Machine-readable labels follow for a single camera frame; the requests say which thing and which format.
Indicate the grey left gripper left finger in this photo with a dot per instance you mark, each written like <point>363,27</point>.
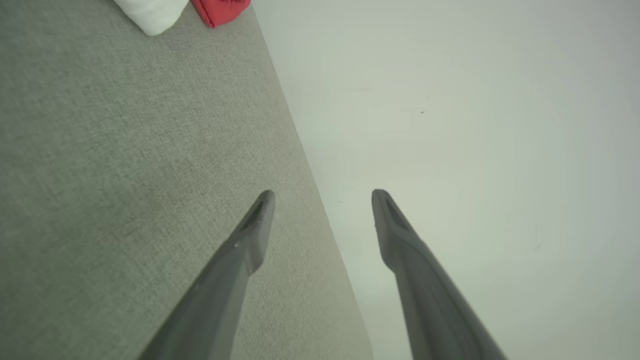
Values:
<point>215,310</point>

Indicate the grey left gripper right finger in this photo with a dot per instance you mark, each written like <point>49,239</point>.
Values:
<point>435,320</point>

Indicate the red Bulls basketball shorts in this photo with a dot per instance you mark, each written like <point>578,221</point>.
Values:
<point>220,12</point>

